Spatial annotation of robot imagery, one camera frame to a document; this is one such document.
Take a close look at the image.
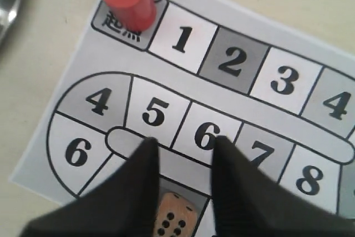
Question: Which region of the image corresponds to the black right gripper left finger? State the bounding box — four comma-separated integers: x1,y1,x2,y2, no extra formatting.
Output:
20,138,159,236

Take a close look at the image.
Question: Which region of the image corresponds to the wooden die with black pips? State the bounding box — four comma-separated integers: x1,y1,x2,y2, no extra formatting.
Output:
153,192,197,237

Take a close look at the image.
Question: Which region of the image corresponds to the paper number game board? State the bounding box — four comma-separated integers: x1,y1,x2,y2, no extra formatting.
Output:
11,0,354,236

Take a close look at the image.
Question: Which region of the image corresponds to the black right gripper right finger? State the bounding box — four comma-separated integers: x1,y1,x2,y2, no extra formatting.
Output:
212,135,354,236

